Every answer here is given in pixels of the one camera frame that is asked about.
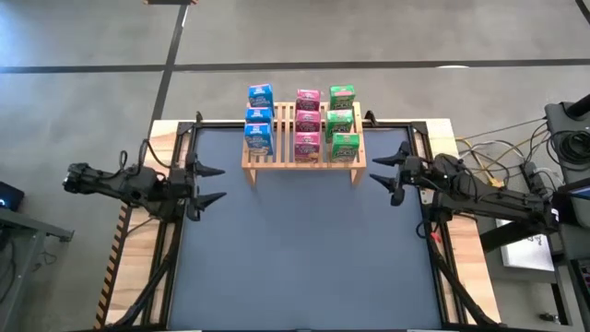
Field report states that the black computer with blue light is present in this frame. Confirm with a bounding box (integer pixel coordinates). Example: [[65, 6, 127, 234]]
[[0, 181, 25, 212]]

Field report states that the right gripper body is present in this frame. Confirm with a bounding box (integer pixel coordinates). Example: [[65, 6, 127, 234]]
[[390, 156, 413, 208]]

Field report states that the yellow cable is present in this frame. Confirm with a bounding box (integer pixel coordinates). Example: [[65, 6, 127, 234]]
[[478, 156, 506, 189]]

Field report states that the desk with grey metal legs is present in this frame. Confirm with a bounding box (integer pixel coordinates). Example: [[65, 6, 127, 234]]
[[0, 207, 75, 332]]

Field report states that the black beam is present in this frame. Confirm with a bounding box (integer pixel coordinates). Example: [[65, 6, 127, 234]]
[[478, 184, 590, 253]]

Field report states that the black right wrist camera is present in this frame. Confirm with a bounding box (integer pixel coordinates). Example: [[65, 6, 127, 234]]
[[409, 156, 437, 185]]

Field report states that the magenta Raisin Bran cereal box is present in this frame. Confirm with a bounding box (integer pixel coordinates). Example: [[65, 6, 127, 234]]
[[295, 89, 323, 113], [293, 132, 322, 163], [294, 110, 323, 134]]

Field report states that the white board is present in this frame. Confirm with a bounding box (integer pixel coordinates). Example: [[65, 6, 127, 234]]
[[495, 220, 556, 272]]

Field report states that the slatted wooden shelf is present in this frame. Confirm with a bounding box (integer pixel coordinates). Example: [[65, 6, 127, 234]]
[[241, 101, 369, 186]]

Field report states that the black power adapter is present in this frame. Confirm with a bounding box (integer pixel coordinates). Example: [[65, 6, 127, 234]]
[[520, 160, 549, 196]]

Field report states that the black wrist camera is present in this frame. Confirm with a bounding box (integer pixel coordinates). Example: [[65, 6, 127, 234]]
[[168, 169, 188, 208], [409, 156, 437, 185]]

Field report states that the black coiled cable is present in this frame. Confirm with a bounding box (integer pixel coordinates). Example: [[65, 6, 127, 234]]
[[550, 130, 590, 172]]

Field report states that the black aluminium table frame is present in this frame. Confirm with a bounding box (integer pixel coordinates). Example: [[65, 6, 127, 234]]
[[103, 110, 503, 332]]

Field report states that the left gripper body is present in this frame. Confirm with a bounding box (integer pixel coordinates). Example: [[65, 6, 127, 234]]
[[168, 151, 200, 222]]

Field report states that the green Apple Jacks cereal box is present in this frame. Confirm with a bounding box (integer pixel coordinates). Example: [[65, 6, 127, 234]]
[[329, 84, 357, 111], [324, 109, 355, 144], [330, 133, 361, 163]]

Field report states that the blue Rice Krispies cereal box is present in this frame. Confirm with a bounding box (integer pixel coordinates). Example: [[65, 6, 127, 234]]
[[242, 122, 276, 157], [243, 106, 276, 125], [247, 83, 276, 110]]

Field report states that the orange black striped strip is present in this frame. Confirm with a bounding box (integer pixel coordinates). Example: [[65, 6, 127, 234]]
[[94, 202, 133, 329]]

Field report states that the grey equipment stand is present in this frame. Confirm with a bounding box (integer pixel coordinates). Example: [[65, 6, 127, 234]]
[[543, 94, 590, 185]]

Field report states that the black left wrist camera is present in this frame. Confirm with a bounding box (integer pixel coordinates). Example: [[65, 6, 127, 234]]
[[168, 169, 188, 208]]

